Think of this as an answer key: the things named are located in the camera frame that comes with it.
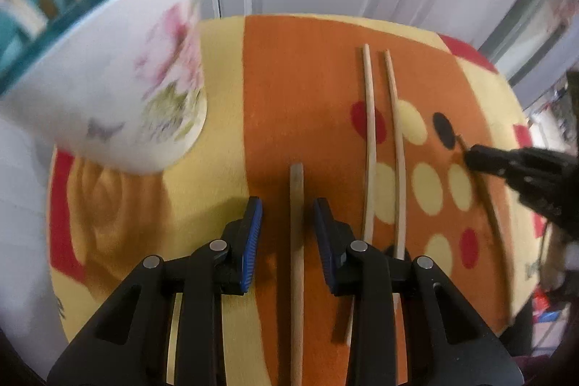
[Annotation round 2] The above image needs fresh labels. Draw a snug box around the olive brown chopstick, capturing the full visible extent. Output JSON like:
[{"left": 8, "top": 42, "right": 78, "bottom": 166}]
[{"left": 455, "top": 134, "right": 519, "bottom": 323}]

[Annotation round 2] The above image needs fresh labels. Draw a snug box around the orange yellow patterned mat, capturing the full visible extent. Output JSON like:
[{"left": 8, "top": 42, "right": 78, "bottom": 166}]
[{"left": 48, "top": 16, "right": 543, "bottom": 385}]

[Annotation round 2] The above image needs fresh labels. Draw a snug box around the floral white utensil holder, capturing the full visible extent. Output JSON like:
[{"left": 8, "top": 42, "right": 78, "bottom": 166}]
[{"left": 1, "top": 0, "right": 207, "bottom": 174}]

